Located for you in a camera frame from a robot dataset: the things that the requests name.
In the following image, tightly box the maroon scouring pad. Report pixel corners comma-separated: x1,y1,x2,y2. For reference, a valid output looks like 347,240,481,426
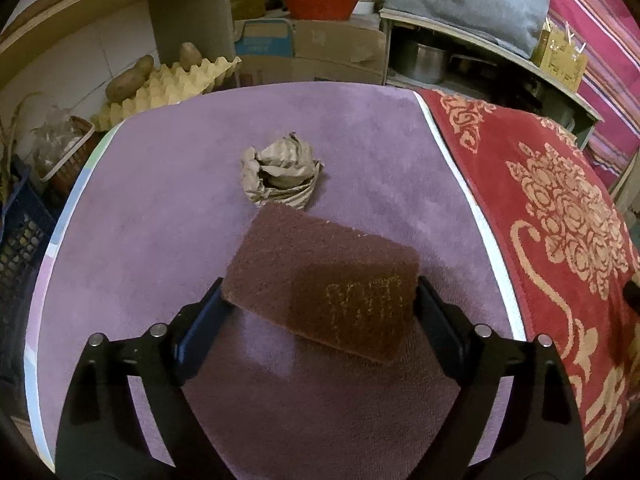
222,204,420,364

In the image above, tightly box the red floral table cloth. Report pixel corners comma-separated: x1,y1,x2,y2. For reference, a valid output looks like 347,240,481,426
422,90,639,466

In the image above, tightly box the purple table mat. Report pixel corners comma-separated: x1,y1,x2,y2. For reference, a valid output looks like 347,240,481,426
27,82,525,479

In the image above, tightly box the dark blue plastic crate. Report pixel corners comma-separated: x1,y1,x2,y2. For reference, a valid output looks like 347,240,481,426
1,156,55,382

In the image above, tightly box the small basket with plastic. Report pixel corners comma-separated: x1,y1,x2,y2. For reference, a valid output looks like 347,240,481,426
32,106,100,195

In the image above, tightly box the crumpled brown paper ball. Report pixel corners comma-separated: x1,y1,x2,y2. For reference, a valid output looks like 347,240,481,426
240,132,323,210

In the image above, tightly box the potato beside egg tray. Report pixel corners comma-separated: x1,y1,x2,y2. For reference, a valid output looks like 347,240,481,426
105,54,154,103

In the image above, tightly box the yellow egg tray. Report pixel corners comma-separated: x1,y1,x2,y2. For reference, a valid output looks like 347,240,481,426
90,56,242,131

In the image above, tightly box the yellow utensil holder box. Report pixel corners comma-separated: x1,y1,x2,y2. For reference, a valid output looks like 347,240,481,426
532,18,588,92

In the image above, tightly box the small steel pot on shelf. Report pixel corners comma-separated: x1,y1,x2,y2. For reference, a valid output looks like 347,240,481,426
399,42,446,84

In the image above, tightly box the potato on egg tray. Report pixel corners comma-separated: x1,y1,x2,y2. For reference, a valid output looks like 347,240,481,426
179,42,203,72

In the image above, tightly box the grey wooden side shelf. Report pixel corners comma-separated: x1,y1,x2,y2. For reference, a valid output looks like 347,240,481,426
380,8,603,148

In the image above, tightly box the cardboard box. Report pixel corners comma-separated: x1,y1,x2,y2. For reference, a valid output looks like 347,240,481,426
234,18,386,87

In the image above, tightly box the pink striped blanket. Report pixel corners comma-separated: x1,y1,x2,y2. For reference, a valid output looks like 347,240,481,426
549,0,639,185

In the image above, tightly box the wooden wall shelf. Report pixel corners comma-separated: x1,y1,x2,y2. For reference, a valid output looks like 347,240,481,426
0,0,237,126

